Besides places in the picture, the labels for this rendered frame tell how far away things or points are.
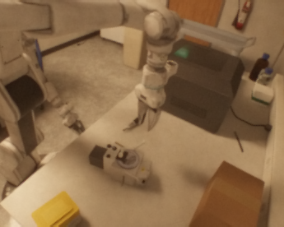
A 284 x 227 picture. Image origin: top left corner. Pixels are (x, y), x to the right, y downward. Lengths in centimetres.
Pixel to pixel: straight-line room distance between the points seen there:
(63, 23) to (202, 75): 69
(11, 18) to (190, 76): 76
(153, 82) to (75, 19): 27
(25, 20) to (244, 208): 76
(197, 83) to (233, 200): 54
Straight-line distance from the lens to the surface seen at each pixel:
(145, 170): 77
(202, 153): 99
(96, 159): 80
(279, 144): 112
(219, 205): 68
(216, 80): 98
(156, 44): 54
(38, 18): 49
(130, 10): 53
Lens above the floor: 162
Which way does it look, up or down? 41 degrees down
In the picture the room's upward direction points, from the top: 9 degrees clockwise
